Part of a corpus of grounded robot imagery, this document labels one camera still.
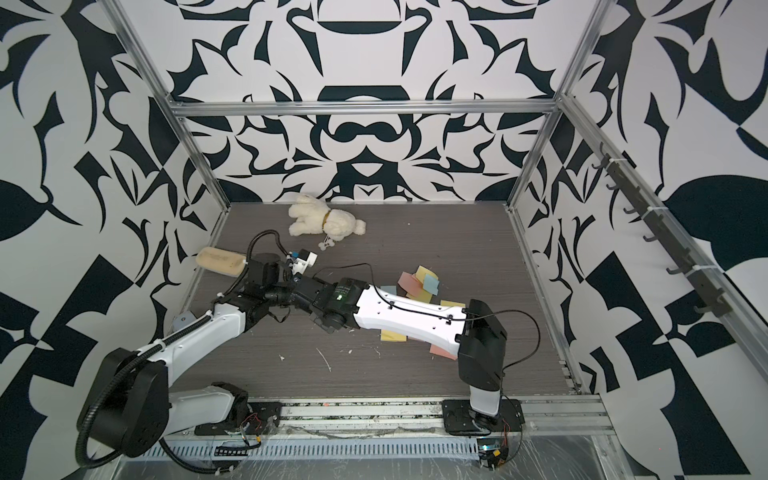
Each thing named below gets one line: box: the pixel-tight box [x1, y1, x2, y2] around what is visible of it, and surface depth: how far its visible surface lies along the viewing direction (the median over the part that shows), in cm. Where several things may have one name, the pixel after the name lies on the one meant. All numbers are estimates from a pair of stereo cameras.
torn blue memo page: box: [424, 274, 440, 296], surface depth 100 cm
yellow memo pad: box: [380, 329, 407, 342], surface depth 89 cm
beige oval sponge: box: [195, 247, 247, 277], surface depth 101 cm
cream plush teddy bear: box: [288, 194, 366, 241], surface depth 107 cm
